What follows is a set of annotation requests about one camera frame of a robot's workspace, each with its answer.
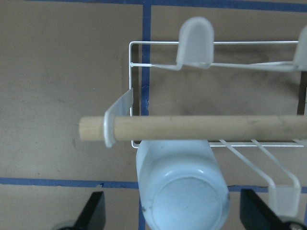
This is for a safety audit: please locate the white wire cup rack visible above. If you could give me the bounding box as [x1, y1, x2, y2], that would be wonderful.
[78, 16, 307, 218]

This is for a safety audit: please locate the light blue plastic cup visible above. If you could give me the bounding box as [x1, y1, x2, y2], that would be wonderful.
[136, 140, 229, 230]

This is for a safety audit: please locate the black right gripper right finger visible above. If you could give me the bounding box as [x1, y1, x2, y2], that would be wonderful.
[240, 189, 290, 230]

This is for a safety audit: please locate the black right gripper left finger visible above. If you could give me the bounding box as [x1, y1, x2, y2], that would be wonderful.
[74, 191, 106, 230]

